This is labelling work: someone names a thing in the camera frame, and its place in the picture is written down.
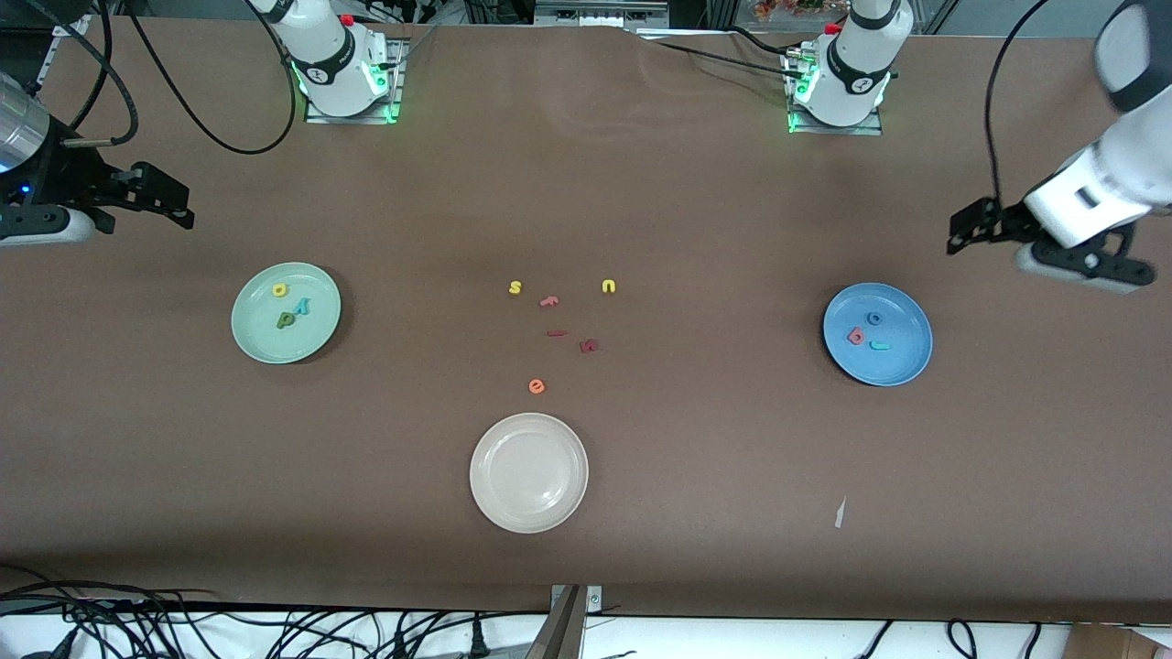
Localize blue round plate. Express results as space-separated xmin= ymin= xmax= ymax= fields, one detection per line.
xmin=822 ymin=282 xmax=934 ymax=387

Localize pale green round plate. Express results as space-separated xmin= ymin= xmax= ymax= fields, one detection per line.
xmin=231 ymin=262 xmax=342 ymax=365

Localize orange artificial flowers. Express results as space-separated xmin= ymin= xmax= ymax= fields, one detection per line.
xmin=754 ymin=0 xmax=849 ymax=21

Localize brown cardboard box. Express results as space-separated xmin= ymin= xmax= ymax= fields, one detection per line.
xmin=1067 ymin=624 xmax=1172 ymax=659

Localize cream white round plate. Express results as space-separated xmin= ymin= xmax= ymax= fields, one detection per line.
xmin=469 ymin=413 xmax=590 ymax=535

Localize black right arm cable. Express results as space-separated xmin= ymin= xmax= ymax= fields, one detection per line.
xmin=18 ymin=0 xmax=299 ymax=156

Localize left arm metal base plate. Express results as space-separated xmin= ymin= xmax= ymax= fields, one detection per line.
xmin=786 ymin=50 xmax=885 ymax=136

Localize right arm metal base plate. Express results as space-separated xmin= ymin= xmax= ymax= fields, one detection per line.
xmin=305 ymin=37 xmax=409 ymax=125

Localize black base cables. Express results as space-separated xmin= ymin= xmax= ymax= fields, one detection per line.
xmin=641 ymin=26 xmax=803 ymax=80

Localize tangled black floor cables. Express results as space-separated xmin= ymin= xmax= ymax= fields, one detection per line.
xmin=0 ymin=563 xmax=550 ymax=659

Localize grey metal frame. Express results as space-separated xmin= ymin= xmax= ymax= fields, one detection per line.
xmin=534 ymin=0 xmax=669 ymax=28

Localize grey metal table bracket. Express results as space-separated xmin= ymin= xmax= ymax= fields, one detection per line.
xmin=549 ymin=584 xmax=603 ymax=616

